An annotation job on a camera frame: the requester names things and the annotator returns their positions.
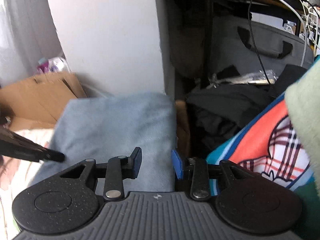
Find brown cardboard box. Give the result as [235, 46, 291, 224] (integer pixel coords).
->
[1, 72, 87, 132]

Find white patterned bed sheet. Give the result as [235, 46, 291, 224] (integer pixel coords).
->
[1, 128, 54, 239]

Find black cable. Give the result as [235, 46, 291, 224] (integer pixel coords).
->
[247, 0, 272, 86]

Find grey storage bag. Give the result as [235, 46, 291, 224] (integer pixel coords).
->
[210, 16, 313, 75]

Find black clothes pile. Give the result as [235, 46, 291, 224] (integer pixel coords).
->
[186, 64, 306, 158]

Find white charging cable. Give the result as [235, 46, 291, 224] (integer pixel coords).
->
[252, 0, 320, 68]

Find white curtain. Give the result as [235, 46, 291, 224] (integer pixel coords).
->
[1, 0, 63, 87]

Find light blue denim pants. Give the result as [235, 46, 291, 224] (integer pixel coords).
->
[30, 93, 176, 192]

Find colourful cartoon blanket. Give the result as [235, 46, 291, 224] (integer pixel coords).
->
[207, 92, 315, 191]

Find light green fleece cloth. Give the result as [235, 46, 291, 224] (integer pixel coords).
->
[284, 60, 319, 191]

